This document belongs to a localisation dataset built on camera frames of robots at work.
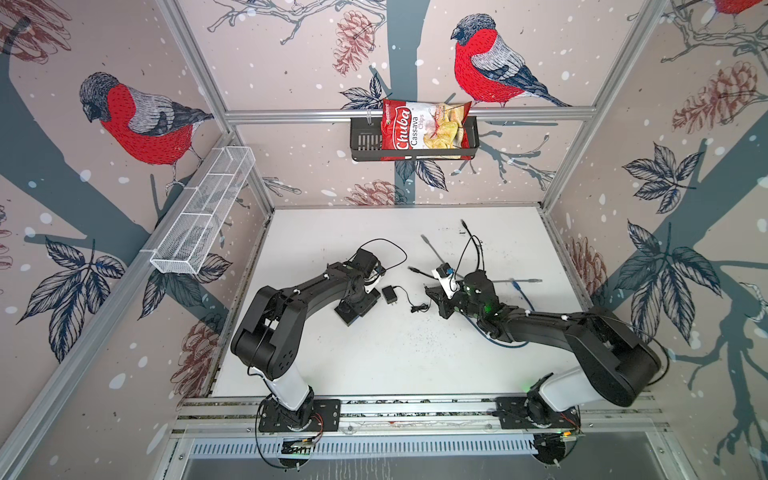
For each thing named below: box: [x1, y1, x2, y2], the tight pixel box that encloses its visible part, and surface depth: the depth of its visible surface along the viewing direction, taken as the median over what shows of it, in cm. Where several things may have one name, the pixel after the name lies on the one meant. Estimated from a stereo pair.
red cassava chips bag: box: [382, 99, 472, 161], surface depth 90 cm
